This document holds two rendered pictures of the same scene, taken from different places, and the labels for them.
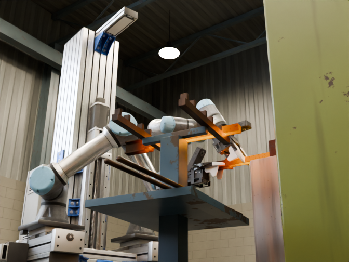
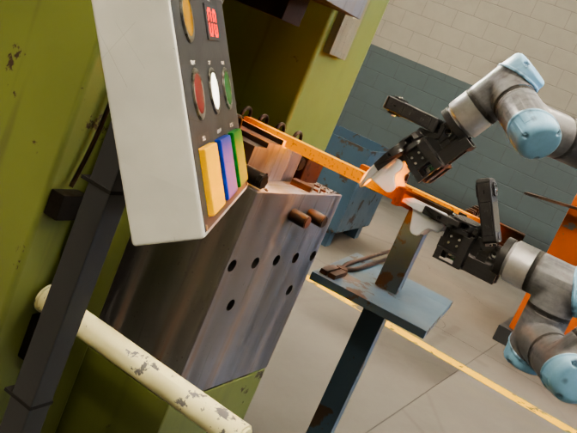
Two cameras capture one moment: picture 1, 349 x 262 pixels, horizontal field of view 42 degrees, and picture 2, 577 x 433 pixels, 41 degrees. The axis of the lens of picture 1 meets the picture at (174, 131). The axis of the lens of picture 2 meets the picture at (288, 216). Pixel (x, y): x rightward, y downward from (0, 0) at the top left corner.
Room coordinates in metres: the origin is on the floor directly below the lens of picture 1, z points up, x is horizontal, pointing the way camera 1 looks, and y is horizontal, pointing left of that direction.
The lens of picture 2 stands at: (3.08, -0.65, 1.18)
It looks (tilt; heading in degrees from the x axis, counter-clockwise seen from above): 12 degrees down; 169
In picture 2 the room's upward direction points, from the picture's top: 23 degrees clockwise
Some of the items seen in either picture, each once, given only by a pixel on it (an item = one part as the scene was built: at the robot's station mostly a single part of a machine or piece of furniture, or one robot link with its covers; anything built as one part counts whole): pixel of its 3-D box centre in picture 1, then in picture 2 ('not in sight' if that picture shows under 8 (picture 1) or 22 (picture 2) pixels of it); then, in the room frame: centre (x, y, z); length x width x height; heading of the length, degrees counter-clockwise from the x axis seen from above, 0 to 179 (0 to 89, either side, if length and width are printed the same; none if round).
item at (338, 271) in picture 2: (187, 193); (366, 261); (1.10, -0.03, 0.71); 0.60 x 0.04 x 0.01; 149
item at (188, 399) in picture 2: not in sight; (137, 363); (1.92, -0.57, 0.62); 0.44 x 0.05 x 0.05; 54
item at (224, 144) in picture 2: not in sight; (222, 167); (2.12, -0.57, 1.01); 0.07 x 0.05 x 0.07; 169
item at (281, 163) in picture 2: not in sight; (196, 118); (1.47, -0.61, 0.96); 0.42 x 0.20 x 0.09; 54
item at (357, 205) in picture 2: not in sight; (294, 164); (-2.50, 0.29, 0.36); 1.21 x 0.81 x 0.72; 60
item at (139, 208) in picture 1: (173, 213); (385, 290); (1.25, 0.00, 0.70); 0.40 x 0.30 x 0.02; 152
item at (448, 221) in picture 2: not in sight; (446, 219); (1.80, -0.15, 1.00); 0.09 x 0.05 x 0.02; 57
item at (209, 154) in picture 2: not in sight; (208, 178); (2.22, -0.59, 1.01); 0.07 x 0.05 x 0.07; 169
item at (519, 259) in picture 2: not in sight; (519, 264); (1.86, -0.02, 0.99); 0.08 x 0.05 x 0.08; 144
